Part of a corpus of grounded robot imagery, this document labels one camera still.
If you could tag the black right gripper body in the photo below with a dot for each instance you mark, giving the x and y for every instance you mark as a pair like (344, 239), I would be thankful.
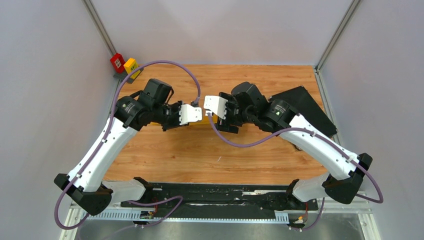
(234, 116)

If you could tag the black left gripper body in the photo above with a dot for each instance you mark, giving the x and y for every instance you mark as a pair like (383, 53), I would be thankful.
(169, 116)

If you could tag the light wooden picture frame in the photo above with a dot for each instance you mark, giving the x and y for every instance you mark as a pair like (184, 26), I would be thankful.
(204, 121)

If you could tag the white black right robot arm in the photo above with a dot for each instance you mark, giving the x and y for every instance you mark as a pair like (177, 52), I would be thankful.
(294, 116)

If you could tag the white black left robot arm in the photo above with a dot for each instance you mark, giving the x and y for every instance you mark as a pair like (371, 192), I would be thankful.
(85, 184)

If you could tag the yellow toy house block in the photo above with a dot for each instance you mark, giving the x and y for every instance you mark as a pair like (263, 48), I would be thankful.
(130, 66)

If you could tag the red toy house block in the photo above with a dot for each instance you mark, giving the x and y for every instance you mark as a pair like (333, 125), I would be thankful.
(118, 62)

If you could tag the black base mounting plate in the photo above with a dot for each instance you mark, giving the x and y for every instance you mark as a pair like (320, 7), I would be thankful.
(222, 201)

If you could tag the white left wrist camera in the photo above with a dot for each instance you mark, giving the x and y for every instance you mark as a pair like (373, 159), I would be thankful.
(189, 114)

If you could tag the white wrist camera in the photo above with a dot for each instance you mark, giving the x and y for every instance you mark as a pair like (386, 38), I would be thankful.
(216, 105)
(189, 114)

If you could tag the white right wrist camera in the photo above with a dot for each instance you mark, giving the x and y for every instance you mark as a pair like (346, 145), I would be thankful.
(216, 105)

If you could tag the grey toy base plate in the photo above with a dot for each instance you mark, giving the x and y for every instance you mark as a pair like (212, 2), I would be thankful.
(121, 76)

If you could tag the black ribbed frame backing board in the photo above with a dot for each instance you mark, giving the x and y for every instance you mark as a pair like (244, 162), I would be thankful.
(301, 100)

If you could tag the aluminium rail right table edge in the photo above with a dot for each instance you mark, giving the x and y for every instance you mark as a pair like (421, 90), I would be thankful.
(329, 106)

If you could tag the aluminium front rail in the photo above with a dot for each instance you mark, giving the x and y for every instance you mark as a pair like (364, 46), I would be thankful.
(144, 214)

